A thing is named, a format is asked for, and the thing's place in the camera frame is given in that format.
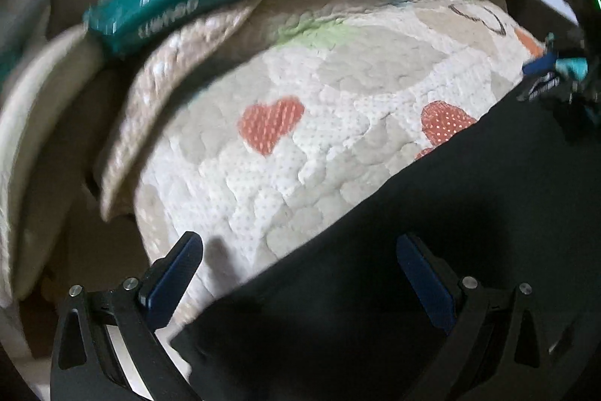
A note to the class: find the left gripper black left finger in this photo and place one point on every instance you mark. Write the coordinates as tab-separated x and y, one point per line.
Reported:
84	362

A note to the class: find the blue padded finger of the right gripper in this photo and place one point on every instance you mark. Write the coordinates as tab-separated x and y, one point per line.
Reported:
541	65

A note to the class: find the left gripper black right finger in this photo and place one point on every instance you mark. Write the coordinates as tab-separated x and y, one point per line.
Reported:
495	347

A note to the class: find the black pants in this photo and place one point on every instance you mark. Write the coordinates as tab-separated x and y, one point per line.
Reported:
511	200

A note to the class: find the turquoise fluffy blanket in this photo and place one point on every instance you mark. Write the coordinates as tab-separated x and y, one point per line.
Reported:
575	69

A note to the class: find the quilted heart pattern bedspread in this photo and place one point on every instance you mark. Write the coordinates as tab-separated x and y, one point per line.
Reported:
257	125

